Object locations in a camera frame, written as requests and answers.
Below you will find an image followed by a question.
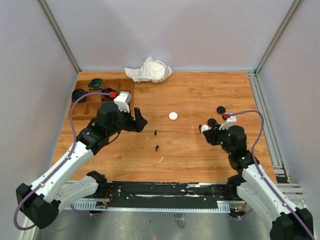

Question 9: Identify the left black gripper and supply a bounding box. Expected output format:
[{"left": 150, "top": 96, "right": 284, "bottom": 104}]
[{"left": 107, "top": 105, "right": 148, "bottom": 136}]

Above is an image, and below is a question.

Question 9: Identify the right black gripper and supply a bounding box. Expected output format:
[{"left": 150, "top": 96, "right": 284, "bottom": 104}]
[{"left": 203, "top": 122, "right": 234, "bottom": 155}]

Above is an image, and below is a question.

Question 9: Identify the white earbud charging case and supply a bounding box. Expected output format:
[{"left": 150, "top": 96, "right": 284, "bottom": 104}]
[{"left": 200, "top": 124, "right": 211, "bottom": 133}]

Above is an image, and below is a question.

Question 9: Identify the black round case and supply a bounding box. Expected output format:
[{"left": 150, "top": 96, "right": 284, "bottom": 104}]
[
  {"left": 216, "top": 106, "right": 226, "bottom": 115},
  {"left": 207, "top": 118, "right": 217, "bottom": 127}
]

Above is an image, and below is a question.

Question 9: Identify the white round case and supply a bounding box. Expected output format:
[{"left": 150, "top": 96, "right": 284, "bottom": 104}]
[{"left": 168, "top": 111, "right": 179, "bottom": 121}]

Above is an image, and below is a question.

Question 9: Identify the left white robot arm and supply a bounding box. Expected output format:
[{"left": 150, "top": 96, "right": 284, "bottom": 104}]
[{"left": 13, "top": 101, "right": 148, "bottom": 231}]

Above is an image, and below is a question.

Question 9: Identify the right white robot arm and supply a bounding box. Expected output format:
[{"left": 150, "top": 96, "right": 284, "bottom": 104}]
[{"left": 200, "top": 125, "right": 315, "bottom": 240}]

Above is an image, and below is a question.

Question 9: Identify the dark coiled band middle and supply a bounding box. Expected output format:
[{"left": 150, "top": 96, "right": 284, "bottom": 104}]
[{"left": 101, "top": 87, "right": 117, "bottom": 93}]

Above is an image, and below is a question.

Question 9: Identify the dark coiled band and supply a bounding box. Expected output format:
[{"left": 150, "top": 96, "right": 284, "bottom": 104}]
[
  {"left": 71, "top": 88, "right": 87, "bottom": 103},
  {"left": 101, "top": 87, "right": 117, "bottom": 93},
  {"left": 88, "top": 78, "right": 104, "bottom": 91}
]

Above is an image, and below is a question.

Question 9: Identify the crumpled white cloth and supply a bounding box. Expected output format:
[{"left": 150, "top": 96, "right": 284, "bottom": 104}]
[{"left": 124, "top": 57, "right": 173, "bottom": 83}]

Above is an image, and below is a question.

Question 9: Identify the wooden compartment tray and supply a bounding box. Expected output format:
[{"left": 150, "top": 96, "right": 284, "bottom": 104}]
[{"left": 68, "top": 77, "right": 134, "bottom": 120}]

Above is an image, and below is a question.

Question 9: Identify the dark coiled band top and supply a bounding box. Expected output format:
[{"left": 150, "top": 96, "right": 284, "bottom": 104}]
[{"left": 88, "top": 78, "right": 104, "bottom": 91}]

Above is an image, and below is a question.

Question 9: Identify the dark coiled band left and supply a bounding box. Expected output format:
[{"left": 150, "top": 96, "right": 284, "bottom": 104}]
[{"left": 71, "top": 88, "right": 87, "bottom": 103}]

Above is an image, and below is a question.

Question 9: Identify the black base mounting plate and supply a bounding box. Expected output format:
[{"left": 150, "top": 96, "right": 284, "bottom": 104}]
[{"left": 84, "top": 181, "right": 240, "bottom": 210}]

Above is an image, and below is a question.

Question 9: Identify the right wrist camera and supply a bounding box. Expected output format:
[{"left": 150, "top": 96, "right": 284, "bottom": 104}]
[{"left": 219, "top": 113, "right": 237, "bottom": 131}]

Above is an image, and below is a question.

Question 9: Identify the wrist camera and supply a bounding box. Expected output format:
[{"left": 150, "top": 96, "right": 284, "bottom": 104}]
[
  {"left": 113, "top": 91, "right": 132, "bottom": 113},
  {"left": 219, "top": 113, "right": 237, "bottom": 131}
]

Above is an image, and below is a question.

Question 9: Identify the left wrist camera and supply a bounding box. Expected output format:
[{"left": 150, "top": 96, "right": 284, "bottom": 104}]
[{"left": 113, "top": 91, "right": 132, "bottom": 113}]

